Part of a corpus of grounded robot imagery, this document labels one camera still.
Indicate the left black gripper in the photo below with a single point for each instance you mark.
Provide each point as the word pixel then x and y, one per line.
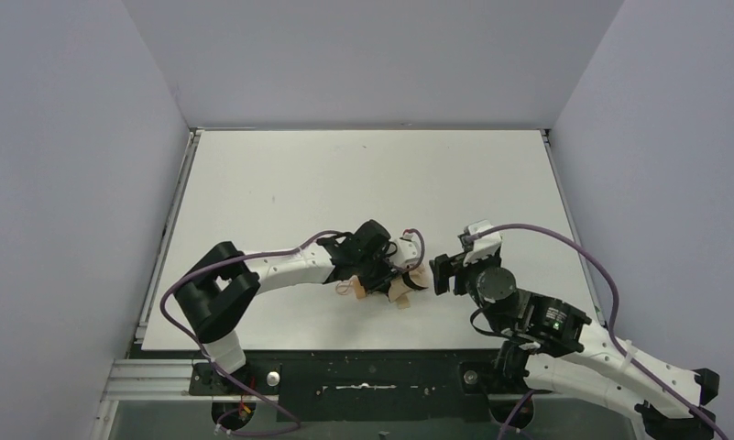
pixel 385 275

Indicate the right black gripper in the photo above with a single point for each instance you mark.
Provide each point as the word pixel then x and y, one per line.
pixel 455 274

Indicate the black and beige umbrella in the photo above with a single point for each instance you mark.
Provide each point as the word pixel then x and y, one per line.
pixel 399 289

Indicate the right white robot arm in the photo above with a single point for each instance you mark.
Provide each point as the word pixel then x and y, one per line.
pixel 670 402

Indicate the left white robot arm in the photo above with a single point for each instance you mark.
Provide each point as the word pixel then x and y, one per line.
pixel 215 294

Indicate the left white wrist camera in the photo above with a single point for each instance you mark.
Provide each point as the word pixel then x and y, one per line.
pixel 404 254

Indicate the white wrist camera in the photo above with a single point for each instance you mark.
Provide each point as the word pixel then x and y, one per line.
pixel 479 243
pixel 404 254

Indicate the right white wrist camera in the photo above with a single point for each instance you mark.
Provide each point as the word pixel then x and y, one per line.
pixel 479 243

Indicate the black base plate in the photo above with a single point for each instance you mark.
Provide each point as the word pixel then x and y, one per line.
pixel 472 385

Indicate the aluminium frame rail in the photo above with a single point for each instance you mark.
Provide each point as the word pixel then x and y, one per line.
pixel 174 396

